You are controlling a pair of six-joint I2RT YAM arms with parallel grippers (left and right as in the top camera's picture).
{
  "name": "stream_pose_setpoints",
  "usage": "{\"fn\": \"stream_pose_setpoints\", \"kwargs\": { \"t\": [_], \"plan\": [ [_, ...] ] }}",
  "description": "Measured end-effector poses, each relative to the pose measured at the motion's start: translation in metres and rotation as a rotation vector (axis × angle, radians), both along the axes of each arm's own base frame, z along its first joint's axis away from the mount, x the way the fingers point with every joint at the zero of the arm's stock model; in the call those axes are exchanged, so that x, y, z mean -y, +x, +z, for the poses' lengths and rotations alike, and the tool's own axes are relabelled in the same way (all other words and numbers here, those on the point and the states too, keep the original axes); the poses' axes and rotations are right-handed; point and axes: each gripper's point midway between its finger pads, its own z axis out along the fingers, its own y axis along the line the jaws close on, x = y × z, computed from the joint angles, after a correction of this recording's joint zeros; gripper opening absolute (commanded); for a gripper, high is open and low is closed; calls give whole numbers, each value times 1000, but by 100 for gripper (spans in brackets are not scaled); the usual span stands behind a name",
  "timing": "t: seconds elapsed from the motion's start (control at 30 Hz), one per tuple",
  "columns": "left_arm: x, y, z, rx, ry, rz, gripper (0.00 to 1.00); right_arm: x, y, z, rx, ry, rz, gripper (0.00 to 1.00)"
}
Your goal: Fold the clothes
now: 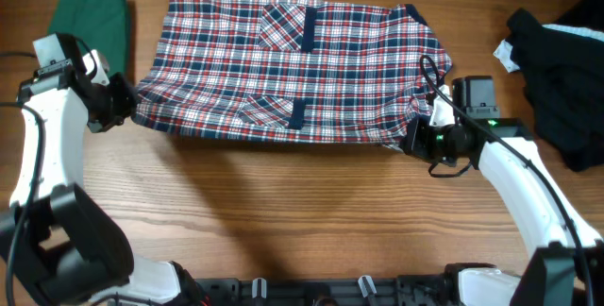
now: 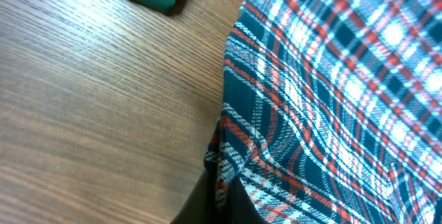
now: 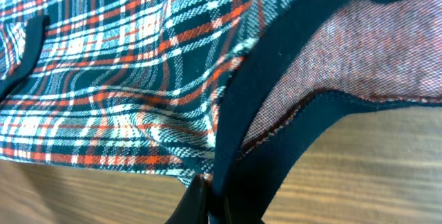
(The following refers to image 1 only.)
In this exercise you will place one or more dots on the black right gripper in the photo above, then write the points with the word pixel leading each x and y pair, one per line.
pixel 413 142

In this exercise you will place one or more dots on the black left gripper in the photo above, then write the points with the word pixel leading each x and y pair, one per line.
pixel 128 98

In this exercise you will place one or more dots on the white garment piece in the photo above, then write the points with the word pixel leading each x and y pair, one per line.
pixel 503 53

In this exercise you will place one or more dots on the plaid red blue shirt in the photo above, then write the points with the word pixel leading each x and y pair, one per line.
pixel 293 71

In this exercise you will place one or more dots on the black garment pile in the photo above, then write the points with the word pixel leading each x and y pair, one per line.
pixel 562 64

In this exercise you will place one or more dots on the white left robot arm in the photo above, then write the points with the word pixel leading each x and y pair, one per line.
pixel 55 240

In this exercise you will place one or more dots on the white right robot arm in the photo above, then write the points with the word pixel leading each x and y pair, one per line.
pixel 565 253

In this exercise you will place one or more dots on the folded green cloth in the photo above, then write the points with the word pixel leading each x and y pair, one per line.
pixel 104 25

